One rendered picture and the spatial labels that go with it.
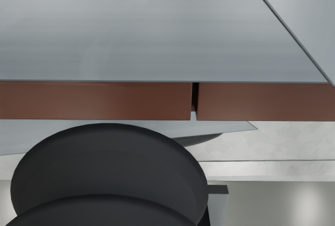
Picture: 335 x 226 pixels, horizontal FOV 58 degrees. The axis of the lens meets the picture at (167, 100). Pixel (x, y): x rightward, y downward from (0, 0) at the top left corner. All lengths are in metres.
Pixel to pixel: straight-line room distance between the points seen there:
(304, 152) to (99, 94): 0.33
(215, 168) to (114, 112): 0.26
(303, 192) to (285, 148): 1.13
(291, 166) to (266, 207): 1.12
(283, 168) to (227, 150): 0.09
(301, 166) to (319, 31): 0.32
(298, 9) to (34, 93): 0.19
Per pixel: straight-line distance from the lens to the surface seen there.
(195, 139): 0.40
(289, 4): 0.20
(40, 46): 0.20
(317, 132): 0.47
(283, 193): 1.57
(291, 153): 0.48
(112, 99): 0.23
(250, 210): 1.60
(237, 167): 0.47
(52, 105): 0.25
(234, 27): 0.19
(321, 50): 0.21
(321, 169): 0.52
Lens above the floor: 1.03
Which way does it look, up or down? 62 degrees down
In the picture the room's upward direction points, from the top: 180 degrees clockwise
